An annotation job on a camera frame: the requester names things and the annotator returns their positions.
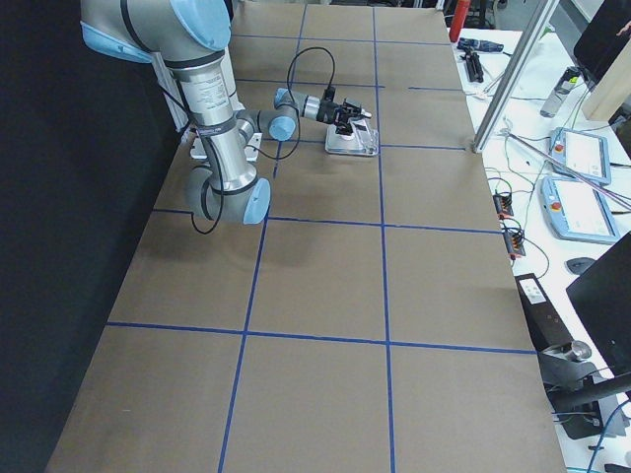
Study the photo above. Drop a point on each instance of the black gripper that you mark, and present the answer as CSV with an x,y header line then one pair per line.
x,y
326,111

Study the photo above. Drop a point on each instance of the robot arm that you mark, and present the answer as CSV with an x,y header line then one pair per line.
x,y
193,37

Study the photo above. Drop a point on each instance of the silver digital kitchen scale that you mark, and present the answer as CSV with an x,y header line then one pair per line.
x,y
334,145

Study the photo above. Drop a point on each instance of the black folded tripod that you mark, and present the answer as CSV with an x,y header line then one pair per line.
x,y
473,66

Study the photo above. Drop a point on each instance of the blue folded umbrella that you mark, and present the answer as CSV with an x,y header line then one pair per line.
x,y
479,45

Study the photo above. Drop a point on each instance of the red cylinder bottle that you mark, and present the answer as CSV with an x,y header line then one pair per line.
x,y
458,19

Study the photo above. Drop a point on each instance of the grey water bottle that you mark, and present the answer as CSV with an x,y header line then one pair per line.
x,y
564,86

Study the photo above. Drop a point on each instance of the far teach pendant tablet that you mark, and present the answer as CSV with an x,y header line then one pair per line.
x,y
582,152

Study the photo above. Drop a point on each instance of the teach pendant tablet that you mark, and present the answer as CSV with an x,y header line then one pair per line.
x,y
582,152
575,211

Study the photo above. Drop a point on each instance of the near teach pendant tablet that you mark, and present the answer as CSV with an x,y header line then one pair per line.
x,y
575,211

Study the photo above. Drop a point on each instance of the black computer mouse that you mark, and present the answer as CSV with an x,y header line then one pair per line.
x,y
579,265

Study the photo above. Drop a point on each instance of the black box with white label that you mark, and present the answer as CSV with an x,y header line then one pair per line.
x,y
545,325

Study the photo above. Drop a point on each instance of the black monitor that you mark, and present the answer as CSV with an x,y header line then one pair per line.
x,y
601,299

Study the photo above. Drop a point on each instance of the black monitor stand base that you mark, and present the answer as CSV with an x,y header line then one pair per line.
x,y
583,400

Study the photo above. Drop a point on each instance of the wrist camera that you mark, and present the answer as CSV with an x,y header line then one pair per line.
x,y
328,93

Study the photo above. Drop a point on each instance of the aluminium frame post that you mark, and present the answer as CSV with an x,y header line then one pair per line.
x,y
525,46

